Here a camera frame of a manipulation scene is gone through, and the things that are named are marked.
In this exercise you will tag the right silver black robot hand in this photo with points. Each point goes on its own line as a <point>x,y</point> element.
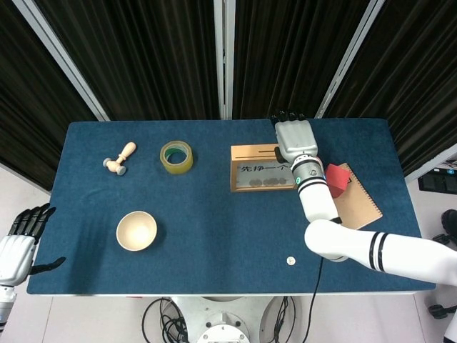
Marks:
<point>296,139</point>

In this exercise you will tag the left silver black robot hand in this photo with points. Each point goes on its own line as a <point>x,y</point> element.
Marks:
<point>14,259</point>

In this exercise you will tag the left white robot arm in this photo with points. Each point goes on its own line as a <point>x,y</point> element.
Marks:
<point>6,300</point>

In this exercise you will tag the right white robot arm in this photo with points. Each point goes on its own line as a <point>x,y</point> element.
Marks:
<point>317,200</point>

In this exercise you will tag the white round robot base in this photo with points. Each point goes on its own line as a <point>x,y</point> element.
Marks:
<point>214,311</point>

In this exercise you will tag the wooden framed coin box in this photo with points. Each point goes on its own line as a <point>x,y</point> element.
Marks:
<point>246,151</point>

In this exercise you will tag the red cube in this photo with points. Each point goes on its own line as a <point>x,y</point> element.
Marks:
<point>339,177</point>

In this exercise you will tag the black pleated curtain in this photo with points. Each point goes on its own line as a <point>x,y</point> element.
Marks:
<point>285,53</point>
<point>143,53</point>
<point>410,71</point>
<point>28,107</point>

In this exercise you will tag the brown spiral notebook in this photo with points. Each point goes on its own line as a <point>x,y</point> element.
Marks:
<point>357,211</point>

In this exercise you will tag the blue table cloth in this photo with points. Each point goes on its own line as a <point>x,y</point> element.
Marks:
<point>214,221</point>

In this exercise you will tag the yellow packing tape roll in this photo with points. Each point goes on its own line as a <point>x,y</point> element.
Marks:
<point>178,170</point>

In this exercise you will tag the cream bowl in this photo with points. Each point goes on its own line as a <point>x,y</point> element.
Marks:
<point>135,232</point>

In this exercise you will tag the black equipment case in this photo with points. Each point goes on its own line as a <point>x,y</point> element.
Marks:
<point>437,182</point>

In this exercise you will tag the wooden toy hammer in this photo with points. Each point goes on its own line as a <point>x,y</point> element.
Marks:
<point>125,153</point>

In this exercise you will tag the black office chair base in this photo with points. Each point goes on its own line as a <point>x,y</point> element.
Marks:
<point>450,219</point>

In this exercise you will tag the white partition post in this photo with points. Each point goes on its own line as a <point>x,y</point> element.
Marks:
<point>59,53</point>
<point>433,165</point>
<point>349,53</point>
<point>223,53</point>

